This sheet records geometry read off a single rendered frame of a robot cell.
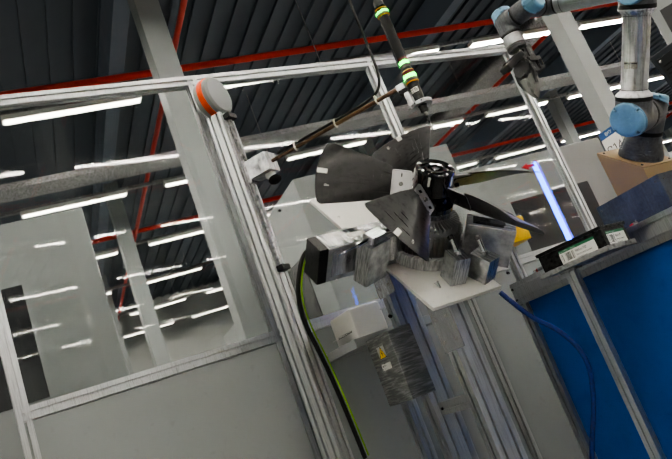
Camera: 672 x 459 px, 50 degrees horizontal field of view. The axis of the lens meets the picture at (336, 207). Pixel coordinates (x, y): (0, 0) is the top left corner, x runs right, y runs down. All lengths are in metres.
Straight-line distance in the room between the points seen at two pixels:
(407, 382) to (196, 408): 0.70
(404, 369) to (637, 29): 1.30
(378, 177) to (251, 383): 0.85
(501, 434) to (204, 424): 0.94
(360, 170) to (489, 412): 0.80
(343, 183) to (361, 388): 0.85
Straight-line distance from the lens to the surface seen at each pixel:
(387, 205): 1.94
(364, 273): 2.04
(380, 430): 2.68
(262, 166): 2.52
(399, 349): 2.26
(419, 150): 2.34
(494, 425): 2.17
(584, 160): 6.92
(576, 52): 9.38
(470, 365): 2.16
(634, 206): 2.62
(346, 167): 2.18
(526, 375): 3.09
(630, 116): 2.52
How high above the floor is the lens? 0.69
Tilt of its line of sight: 14 degrees up
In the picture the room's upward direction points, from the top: 21 degrees counter-clockwise
